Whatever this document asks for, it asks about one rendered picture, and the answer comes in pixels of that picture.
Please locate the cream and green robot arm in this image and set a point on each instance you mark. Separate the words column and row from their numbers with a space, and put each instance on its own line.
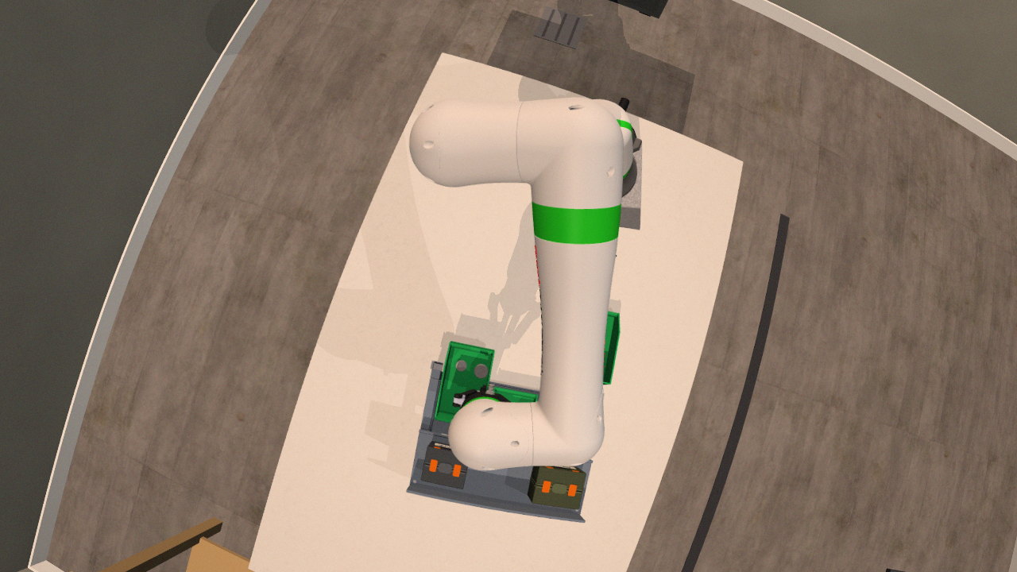
column 572, row 152

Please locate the green open-front bin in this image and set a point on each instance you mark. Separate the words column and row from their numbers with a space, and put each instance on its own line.
column 611, row 343
column 459, row 382
column 516, row 396

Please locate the grey storage shelf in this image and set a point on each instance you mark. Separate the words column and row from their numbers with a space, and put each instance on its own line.
column 503, row 490

